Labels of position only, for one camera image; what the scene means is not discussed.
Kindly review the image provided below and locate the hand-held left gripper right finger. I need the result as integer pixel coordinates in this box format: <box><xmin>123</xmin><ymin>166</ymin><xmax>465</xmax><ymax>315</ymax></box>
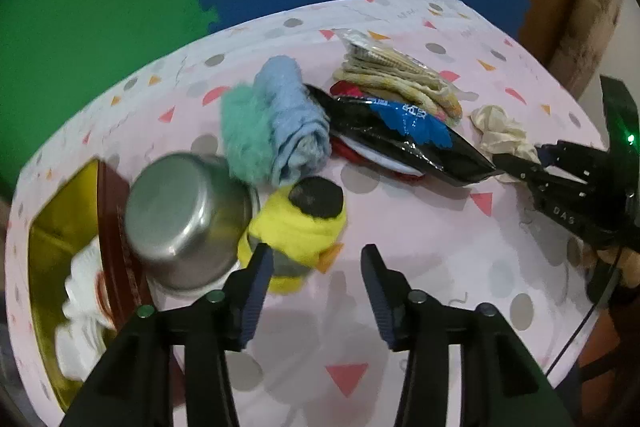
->
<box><xmin>361</xmin><ymin>244</ymin><xmax>576</xmax><ymax>427</ymax></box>

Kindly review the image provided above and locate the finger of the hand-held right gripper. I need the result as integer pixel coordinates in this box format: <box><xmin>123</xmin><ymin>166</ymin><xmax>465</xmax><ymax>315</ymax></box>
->
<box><xmin>492</xmin><ymin>153</ymin><xmax>548</xmax><ymax>194</ymax></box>
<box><xmin>535</xmin><ymin>140</ymin><xmax>615</xmax><ymax>182</ymax></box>

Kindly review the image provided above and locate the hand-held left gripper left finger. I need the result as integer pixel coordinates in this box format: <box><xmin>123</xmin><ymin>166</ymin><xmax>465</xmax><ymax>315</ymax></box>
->
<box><xmin>60</xmin><ymin>243</ymin><xmax>275</xmax><ymax>427</ymax></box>

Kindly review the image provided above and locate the cream scrunchie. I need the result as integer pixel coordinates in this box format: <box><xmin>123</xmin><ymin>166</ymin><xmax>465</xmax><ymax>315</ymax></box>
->
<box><xmin>469</xmin><ymin>104</ymin><xmax>543</xmax><ymax>184</ymax></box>

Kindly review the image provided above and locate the teal fluffy cloth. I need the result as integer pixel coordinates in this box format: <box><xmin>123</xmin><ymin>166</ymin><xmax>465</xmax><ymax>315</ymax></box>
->
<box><xmin>220</xmin><ymin>84</ymin><xmax>279</xmax><ymax>184</ymax></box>

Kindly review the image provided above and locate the light blue fuzzy sock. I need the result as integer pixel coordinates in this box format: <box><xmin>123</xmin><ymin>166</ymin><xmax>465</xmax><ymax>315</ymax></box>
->
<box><xmin>252</xmin><ymin>56</ymin><xmax>334</xmax><ymax>186</ymax></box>

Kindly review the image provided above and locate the gold tin box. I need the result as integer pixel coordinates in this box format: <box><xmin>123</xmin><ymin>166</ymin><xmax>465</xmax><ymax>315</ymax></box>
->
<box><xmin>27</xmin><ymin>158</ymin><xmax>157</xmax><ymax>413</ymax></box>

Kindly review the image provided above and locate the person's right hand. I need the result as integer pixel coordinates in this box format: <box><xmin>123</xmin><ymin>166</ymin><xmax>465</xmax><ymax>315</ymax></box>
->
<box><xmin>580</xmin><ymin>239</ymin><xmax>640</xmax><ymax>290</ymax></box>

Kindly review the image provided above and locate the yellow and black sock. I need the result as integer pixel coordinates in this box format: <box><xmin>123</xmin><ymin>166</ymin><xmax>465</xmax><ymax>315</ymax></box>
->
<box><xmin>237</xmin><ymin>176</ymin><xmax>349</xmax><ymax>296</ymax></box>

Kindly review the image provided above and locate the steel bowl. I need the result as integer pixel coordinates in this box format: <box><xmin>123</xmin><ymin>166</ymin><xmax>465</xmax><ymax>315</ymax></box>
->
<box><xmin>124</xmin><ymin>152</ymin><xmax>261</xmax><ymax>292</ymax></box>

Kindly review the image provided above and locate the black and blue plastic packet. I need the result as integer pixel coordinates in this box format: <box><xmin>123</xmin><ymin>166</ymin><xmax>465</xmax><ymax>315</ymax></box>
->
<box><xmin>304</xmin><ymin>84</ymin><xmax>497</xmax><ymax>188</ymax></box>

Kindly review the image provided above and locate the brown cardboard box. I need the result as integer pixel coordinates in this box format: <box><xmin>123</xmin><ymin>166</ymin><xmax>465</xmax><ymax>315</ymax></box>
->
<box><xmin>519</xmin><ymin>0</ymin><xmax>632</xmax><ymax>98</ymax></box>

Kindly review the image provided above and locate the beige knitted cloth bundle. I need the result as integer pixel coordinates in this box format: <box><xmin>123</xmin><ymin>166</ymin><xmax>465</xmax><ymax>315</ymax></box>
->
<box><xmin>329</xmin><ymin>28</ymin><xmax>464</xmax><ymax>126</ymax></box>

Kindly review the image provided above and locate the green foam mat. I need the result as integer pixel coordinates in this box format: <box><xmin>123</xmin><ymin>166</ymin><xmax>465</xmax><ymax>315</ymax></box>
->
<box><xmin>0</xmin><ymin>0</ymin><xmax>222</xmax><ymax>204</ymax></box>

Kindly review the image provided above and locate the black cable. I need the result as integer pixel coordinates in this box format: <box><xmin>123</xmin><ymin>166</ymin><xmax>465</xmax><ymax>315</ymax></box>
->
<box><xmin>544</xmin><ymin>249</ymin><xmax>623</xmax><ymax>377</ymax></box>

